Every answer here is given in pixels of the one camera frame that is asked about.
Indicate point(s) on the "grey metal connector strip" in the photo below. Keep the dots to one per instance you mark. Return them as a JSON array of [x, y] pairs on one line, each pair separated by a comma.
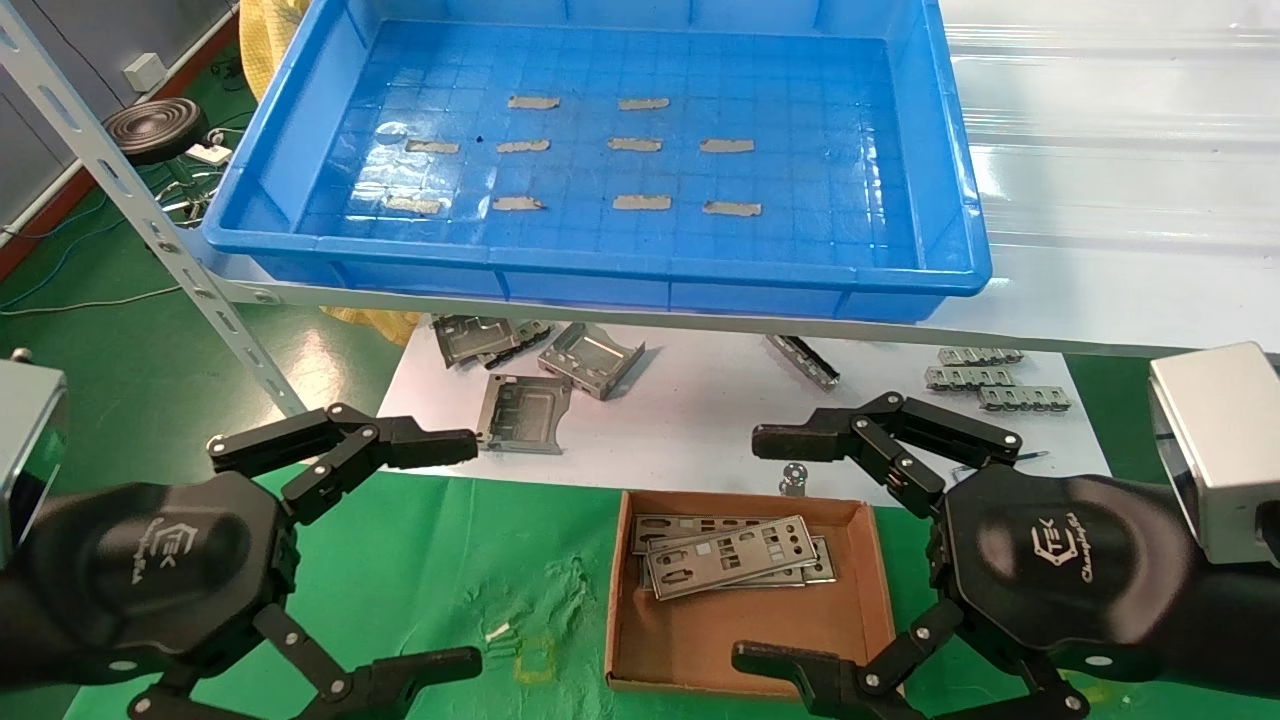
[[968, 378], [1025, 398], [980, 356]]

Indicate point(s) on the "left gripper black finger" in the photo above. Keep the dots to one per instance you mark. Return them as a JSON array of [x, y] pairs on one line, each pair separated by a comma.
[[420, 447]]

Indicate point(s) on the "small white tape bit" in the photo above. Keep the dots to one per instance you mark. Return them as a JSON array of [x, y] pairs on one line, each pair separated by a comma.
[[497, 632]]

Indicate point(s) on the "black round base disc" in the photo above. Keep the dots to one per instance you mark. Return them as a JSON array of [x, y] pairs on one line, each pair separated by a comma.
[[155, 128]]

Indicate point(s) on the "long narrow metal bracket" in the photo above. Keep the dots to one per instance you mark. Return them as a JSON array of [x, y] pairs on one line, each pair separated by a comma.
[[805, 362]]

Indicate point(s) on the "flat metal frame tray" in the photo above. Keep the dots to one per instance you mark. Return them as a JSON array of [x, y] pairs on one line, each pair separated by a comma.
[[520, 420]]

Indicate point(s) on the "green table cloth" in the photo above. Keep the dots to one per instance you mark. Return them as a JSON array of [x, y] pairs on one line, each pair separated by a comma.
[[450, 560]]

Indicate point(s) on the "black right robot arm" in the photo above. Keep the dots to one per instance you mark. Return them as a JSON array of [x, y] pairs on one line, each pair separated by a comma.
[[1235, 620]]

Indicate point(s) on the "grey perforated shelf upright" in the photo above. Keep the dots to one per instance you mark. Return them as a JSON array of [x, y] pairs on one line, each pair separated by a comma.
[[120, 195]]

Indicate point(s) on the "dark sheet metal bracket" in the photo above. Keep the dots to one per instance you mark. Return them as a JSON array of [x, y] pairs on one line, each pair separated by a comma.
[[530, 335]]

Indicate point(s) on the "box shaped metal bracket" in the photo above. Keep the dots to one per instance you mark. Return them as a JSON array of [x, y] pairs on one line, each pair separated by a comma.
[[590, 360]]

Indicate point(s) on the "brown cardboard box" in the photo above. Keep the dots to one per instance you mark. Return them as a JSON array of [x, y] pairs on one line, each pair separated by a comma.
[[720, 640]]

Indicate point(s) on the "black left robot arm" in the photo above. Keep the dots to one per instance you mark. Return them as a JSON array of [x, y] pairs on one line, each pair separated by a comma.
[[15, 625]]

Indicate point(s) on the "grey metal shelf board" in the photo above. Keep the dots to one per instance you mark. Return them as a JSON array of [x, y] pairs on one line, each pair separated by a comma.
[[1100, 150]]

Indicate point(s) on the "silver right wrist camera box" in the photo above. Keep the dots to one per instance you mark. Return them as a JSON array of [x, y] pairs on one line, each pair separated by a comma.
[[1225, 450]]

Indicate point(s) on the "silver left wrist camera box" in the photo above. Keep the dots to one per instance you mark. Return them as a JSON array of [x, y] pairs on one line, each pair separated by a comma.
[[25, 450]]

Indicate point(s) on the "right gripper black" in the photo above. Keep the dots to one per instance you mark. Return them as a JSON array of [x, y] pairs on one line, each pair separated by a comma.
[[1060, 560]]

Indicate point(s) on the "silver io shield plate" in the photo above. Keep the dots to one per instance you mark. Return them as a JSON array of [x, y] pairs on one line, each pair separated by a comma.
[[725, 575], [645, 528], [828, 565]]

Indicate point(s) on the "white wall socket box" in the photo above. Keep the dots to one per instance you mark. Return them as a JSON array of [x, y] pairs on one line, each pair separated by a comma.
[[144, 72]]

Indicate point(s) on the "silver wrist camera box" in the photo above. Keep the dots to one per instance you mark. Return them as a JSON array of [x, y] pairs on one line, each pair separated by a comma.
[[1225, 450], [25, 450]]

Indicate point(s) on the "white power strip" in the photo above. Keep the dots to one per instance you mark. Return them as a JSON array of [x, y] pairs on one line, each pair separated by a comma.
[[210, 154]]

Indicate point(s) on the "blue plastic tray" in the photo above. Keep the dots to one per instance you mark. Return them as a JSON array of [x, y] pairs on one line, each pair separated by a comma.
[[800, 255]]

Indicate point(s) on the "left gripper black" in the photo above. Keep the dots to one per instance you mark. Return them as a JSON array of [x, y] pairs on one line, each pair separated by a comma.
[[150, 570]]

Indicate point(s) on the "grey sheet metal bracket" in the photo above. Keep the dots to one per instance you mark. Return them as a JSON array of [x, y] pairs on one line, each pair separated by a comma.
[[465, 340]]

